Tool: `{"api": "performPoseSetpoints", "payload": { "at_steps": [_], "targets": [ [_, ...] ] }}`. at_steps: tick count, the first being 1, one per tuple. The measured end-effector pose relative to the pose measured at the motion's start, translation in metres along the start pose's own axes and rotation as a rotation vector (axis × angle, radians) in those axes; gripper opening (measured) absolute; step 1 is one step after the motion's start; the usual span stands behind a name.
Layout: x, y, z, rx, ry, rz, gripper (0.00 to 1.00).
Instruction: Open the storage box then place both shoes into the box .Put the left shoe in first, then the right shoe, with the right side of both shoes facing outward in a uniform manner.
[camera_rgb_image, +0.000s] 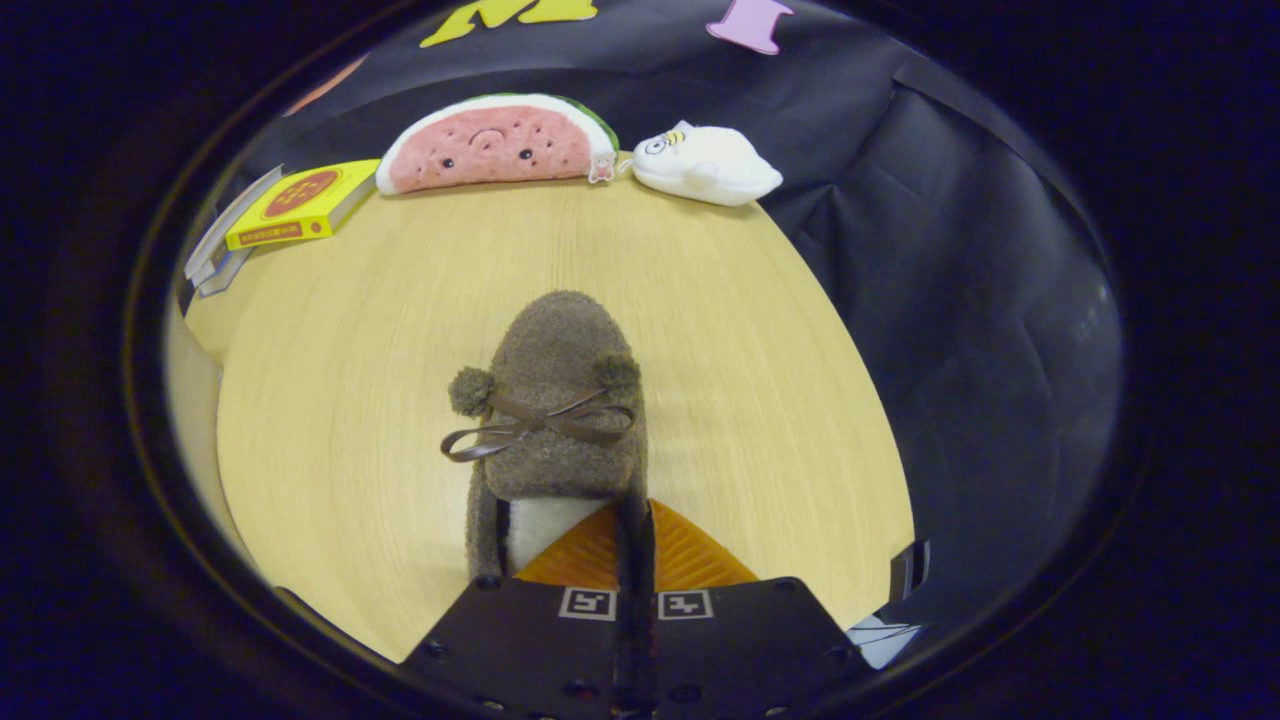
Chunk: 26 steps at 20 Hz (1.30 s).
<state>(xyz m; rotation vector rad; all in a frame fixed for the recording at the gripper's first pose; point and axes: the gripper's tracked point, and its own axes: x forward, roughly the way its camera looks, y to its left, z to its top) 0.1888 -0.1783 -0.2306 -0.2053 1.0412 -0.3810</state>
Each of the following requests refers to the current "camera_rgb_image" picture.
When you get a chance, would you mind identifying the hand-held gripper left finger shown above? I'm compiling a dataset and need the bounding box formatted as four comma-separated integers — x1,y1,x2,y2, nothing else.
400,500,641,720

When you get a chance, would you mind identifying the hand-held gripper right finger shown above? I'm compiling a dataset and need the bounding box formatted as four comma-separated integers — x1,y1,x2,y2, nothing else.
640,498,871,720

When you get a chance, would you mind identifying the brown fuzzy slipper shoe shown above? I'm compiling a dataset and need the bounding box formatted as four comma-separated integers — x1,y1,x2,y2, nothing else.
440,290,646,586

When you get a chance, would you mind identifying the black backdrop cloth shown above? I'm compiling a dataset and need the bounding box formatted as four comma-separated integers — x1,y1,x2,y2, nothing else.
200,0,1126,641

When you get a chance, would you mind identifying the grey cover book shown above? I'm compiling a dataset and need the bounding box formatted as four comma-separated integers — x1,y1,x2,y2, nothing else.
195,240,253,298

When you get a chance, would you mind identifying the white plush toy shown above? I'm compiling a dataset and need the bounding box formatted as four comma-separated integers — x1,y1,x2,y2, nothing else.
630,120,784,208

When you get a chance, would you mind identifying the yellow book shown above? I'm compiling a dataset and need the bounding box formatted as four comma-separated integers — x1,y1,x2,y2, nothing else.
225,158,382,251

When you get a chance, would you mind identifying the watermelon slice plush toy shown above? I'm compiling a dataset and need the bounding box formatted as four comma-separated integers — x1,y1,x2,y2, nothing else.
375,93,621,196

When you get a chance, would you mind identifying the black table bracket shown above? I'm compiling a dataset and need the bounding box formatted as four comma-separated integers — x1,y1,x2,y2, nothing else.
890,540,931,603

